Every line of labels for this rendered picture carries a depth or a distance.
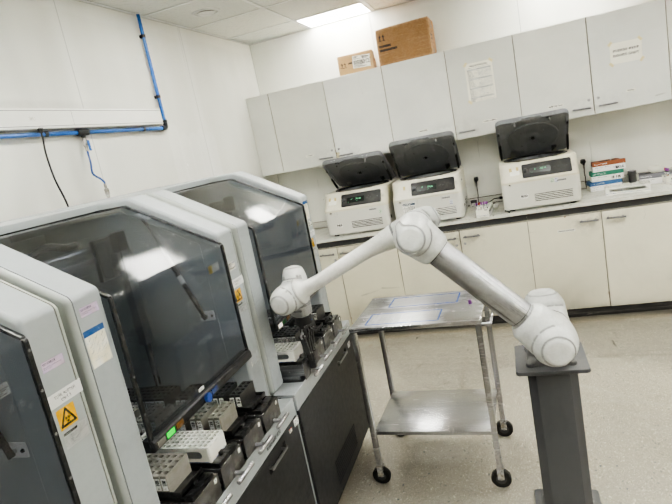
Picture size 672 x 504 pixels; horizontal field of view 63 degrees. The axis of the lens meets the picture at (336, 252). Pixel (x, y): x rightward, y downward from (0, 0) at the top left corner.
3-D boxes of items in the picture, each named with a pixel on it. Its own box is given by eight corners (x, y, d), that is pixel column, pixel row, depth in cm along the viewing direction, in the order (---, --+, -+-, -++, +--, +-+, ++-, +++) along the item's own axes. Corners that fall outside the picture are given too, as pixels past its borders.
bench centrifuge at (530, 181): (504, 213, 417) (492, 122, 404) (504, 200, 475) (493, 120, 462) (583, 202, 400) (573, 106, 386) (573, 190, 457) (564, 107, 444)
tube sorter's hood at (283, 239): (172, 341, 241) (135, 200, 229) (234, 297, 297) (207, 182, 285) (278, 331, 225) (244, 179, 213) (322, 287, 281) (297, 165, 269)
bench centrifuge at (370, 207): (328, 238, 463) (313, 163, 451) (349, 223, 520) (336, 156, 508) (391, 229, 444) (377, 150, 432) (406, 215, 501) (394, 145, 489)
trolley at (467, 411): (373, 484, 270) (342, 330, 254) (393, 433, 312) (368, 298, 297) (514, 489, 247) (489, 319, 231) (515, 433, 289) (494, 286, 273)
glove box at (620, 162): (593, 172, 430) (591, 160, 428) (591, 171, 441) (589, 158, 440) (627, 167, 422) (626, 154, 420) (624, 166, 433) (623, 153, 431)
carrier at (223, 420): (233, 416, 189) (229, 400, 188) (238, 416, 189) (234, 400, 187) (217, 435, 178) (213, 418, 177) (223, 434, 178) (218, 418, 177)
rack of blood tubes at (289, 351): (234, 368, 238) (231, 355, 237) (244, 358, 248) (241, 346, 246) (296, 364, 229) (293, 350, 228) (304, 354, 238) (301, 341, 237)
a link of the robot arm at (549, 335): (582, 327, 198) (597, 351, 177) (551, 358, 203) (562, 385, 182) (412, 199, 200) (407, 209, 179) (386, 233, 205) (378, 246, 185)
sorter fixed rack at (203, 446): (131, 466, 173) (125, 449, 171) (150, 448, 182) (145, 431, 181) (212, 466, 163) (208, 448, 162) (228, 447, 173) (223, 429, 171)
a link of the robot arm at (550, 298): (566, 333, 218) (559, 280, 214) (575, 351, 201) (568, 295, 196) (523, 337, 222) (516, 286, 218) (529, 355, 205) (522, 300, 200)
